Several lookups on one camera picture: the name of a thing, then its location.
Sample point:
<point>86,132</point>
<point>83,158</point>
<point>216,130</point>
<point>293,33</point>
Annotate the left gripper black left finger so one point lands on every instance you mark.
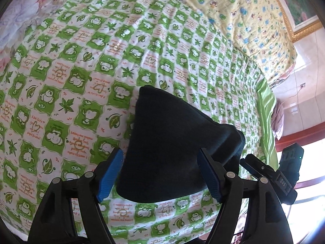
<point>70,210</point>

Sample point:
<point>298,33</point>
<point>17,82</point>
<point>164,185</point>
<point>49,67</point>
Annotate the dark pants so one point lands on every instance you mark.
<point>161,158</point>

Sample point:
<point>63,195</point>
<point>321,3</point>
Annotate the green white patterned bed sheet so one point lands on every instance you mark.
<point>68,93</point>

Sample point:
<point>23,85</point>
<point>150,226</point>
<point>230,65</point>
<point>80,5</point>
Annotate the gold framed floral picture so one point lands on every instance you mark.
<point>300,18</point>

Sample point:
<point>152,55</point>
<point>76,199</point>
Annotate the yellow cartoon print quilt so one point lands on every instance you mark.
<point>255,27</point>

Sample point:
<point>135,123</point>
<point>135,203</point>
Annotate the pink floral folded blanket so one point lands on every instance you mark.
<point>18,16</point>

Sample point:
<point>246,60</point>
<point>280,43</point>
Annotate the black tracking camera box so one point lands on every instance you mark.
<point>290,163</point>

